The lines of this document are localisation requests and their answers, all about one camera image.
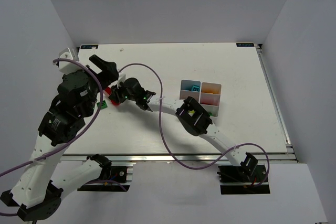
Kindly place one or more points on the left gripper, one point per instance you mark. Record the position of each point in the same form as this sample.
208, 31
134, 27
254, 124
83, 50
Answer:
104, 67

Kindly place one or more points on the right white divided container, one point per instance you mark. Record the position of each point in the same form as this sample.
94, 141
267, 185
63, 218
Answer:
213, 88

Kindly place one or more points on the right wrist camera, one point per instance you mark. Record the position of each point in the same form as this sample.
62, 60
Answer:
121, 79

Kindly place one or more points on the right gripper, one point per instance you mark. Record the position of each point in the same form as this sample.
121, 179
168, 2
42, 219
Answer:
115, 95

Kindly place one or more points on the red lego brick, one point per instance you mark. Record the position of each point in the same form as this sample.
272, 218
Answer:
209, 101

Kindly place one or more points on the dark green lego brick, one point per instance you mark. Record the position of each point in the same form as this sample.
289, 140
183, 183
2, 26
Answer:
103, 104

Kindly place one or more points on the teal curved lego brick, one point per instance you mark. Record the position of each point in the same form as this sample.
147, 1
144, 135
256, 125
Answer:
195, 88

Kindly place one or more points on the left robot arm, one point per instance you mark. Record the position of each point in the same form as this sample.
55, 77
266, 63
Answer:
36, 195

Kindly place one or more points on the red arch lego piece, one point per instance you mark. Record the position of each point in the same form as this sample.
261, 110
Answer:
107, 91

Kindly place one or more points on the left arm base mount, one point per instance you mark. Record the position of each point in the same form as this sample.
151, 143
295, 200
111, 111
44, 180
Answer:
113, 178

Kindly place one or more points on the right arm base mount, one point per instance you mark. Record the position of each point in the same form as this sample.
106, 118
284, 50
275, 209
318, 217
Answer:
232, 183

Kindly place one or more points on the left blue corner label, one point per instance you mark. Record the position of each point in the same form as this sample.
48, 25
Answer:
84, 47

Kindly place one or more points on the yellow lego brick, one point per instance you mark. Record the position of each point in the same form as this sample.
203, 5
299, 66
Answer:
209, 93

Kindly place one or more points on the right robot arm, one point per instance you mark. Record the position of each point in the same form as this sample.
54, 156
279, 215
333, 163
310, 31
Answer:
192, 116

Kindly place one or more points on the aluminium rail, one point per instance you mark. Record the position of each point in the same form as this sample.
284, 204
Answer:
273, 158

